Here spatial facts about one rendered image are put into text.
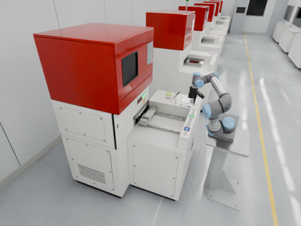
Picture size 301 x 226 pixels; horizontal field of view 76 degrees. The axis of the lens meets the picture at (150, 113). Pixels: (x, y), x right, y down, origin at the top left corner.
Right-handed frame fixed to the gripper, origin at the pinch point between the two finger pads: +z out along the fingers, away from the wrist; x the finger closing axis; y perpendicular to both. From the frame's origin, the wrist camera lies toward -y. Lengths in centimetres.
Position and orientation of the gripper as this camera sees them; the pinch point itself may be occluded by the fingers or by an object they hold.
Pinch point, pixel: (194, 104)
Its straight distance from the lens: 211.8
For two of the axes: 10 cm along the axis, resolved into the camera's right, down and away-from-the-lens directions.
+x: -3.6, 4.9, -8.0
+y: -9.3, -2.1, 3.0
